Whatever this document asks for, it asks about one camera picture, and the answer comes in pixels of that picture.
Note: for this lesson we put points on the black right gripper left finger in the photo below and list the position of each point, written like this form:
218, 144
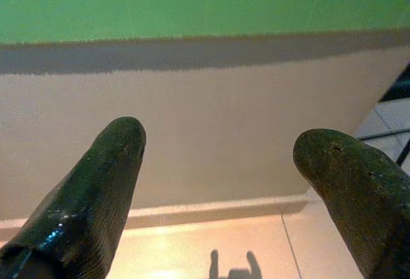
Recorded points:
80, 215

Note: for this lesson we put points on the green wall board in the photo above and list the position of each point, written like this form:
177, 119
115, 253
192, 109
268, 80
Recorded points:
192, 4

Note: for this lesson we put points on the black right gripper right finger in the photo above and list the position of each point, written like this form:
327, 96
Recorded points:
362, 202

